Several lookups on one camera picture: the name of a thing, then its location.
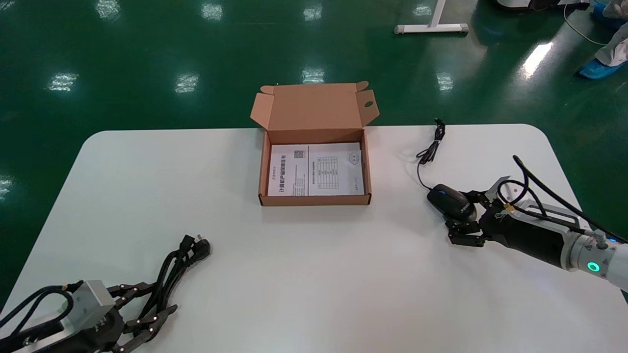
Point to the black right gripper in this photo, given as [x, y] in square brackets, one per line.
[530, 240]

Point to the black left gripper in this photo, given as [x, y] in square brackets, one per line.
[110, 331]

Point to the brown cardboard storage box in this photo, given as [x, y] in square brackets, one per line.
[314, 105]

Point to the white printed paper manual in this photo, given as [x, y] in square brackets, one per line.
[319, 171]

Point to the white table leg base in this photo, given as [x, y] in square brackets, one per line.
[431, 28]

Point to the blue shoe cover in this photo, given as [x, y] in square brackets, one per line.
[608, 14]
[596, 68]

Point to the grey trouser leg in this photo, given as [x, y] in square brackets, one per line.
[617, 6]
[615, 49]

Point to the white and black machine base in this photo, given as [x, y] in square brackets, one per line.
[539, 3]

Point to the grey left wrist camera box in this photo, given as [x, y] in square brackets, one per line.
[91, 304]

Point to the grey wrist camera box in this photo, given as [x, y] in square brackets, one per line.
[91, 304]
[547, 210]

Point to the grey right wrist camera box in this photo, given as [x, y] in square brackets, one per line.
[547, 210]

